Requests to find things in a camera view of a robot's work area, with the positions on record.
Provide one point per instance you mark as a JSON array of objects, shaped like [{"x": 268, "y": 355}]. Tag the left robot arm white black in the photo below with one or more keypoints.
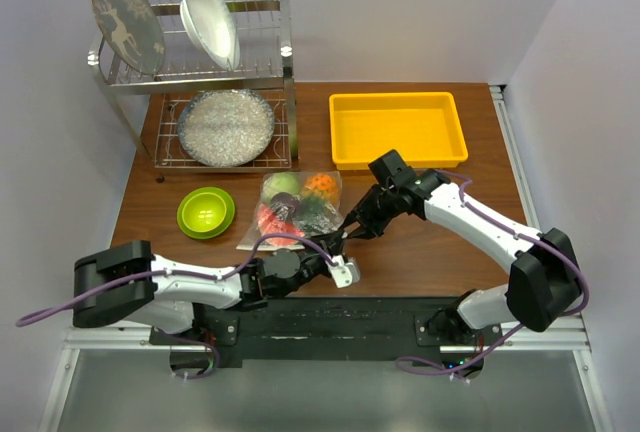
[{"x": 131, "y": 283}]

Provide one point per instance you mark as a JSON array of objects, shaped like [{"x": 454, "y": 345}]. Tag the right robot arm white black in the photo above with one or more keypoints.
[{"x": 544, "y": 279}]

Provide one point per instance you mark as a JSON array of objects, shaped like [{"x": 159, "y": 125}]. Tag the grey deer pattern plate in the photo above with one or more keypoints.
[{"x": 133, "y": 31}]

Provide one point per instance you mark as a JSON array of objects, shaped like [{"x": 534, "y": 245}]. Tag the white deep plate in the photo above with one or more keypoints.
[{"x": 211, "y": 29}]

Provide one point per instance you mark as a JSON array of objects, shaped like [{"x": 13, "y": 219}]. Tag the yellow plastic tray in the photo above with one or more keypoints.
[{"x": 424, "y": 127}]

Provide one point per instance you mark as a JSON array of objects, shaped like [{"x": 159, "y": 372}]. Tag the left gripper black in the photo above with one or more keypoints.
[{"x": 331, "y": 242}]

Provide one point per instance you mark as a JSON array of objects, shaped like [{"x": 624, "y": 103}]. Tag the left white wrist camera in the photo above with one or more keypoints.
[{"x": 344, "y": 271}]

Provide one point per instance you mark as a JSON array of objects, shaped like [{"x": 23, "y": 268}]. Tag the clear zip top bag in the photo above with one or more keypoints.
[{"x": 253, "y": 232}]

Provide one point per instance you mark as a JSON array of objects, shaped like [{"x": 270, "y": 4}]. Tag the fake orange pineapple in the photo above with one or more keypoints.
[{"x": 321, "y": 185}]

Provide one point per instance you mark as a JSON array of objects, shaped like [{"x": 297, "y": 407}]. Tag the speckled glass plate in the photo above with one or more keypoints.
[{"x": 227, "y": 128}]

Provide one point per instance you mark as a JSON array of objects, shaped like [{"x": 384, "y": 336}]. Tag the green plastic bowl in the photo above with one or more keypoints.
[{"x": 205, "y": 213}]

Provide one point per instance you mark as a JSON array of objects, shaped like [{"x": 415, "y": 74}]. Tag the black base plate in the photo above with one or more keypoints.
[{"x": 312, "y": 329}]

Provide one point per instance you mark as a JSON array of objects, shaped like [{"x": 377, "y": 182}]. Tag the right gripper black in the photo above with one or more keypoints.
[{"x": 372, "y": 227}]

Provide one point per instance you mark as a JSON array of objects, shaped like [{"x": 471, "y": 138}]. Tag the fake purple plum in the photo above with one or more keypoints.
[{"x": 284, "y": 204}]

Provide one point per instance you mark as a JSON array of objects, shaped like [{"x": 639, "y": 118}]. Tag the fake watermelon slice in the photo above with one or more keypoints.
[{"x": 269, "y": 223}]

